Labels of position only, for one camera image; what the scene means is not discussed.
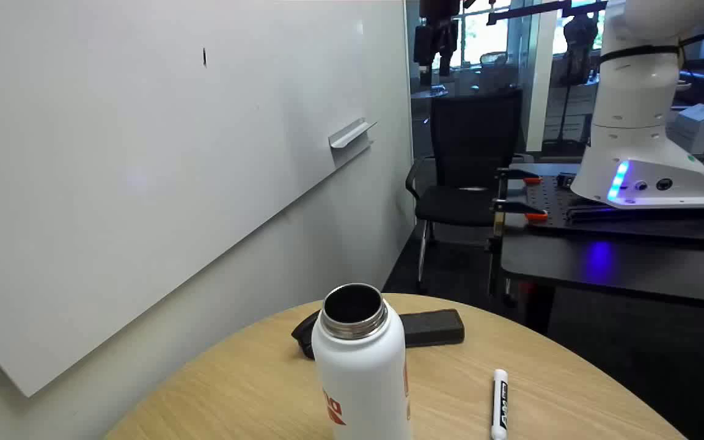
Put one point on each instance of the black whiteboard eraser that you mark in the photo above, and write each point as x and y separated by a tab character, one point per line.
433	329

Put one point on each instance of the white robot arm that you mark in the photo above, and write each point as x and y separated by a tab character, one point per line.
631	163

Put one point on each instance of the large white whiteboard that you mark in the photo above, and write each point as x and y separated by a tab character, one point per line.
140	141

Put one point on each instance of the black bottle cap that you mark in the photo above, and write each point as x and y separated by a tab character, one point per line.
302	334

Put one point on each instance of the white metal water bottle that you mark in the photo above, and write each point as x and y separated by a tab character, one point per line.
361	357

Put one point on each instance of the black office chair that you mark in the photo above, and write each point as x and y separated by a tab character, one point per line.
473	137

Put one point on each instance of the white dry erase marker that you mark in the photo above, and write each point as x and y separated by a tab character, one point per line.
499	405

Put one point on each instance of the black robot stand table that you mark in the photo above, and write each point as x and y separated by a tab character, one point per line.
653	254

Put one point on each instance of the round wooden table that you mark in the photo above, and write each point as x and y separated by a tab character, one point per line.
256	385

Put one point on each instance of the lower orange handled clamp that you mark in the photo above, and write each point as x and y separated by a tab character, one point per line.
517	214

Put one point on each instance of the orange handled clamp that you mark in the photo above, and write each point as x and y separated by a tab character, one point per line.
506	175
517	214

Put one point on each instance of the upper orange handled clamp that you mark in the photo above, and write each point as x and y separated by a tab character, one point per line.
506	175

